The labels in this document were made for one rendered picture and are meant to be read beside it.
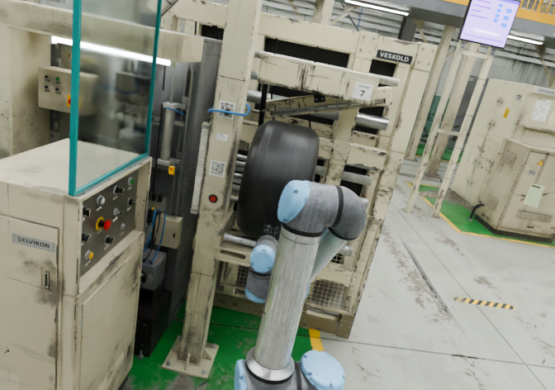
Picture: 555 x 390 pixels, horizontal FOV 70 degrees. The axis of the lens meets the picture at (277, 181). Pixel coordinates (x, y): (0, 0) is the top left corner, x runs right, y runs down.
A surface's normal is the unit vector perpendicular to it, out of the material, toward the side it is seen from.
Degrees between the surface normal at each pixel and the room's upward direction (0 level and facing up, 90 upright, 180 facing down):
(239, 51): 90
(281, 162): 55
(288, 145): 37
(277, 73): 90
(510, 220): 90
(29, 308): 90
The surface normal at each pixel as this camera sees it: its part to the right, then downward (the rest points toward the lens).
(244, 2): -0.11, 0.30
